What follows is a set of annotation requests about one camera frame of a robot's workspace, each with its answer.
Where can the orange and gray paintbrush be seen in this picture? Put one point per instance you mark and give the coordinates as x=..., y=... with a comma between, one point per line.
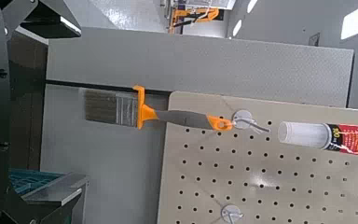
x=130, y=109

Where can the gray partition panel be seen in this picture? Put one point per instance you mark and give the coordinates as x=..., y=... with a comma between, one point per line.
x=199, y=68

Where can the beige pegboard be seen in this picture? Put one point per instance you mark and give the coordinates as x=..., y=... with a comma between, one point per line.
x=276, y=186

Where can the orange background equipment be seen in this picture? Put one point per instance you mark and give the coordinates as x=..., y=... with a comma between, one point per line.
x=195, y=15

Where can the light gray backing board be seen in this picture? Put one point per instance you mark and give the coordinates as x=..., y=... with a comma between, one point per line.
x=112, y=168

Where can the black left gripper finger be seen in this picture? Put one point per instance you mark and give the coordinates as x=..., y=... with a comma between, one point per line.
x=49, y=21
x=52, y=189

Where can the white and red caulk tube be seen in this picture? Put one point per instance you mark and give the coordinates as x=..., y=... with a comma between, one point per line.
x=323, y=137

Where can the white pegboard hook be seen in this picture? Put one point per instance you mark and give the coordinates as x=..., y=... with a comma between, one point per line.
x=244, y=119
x=231, y=214

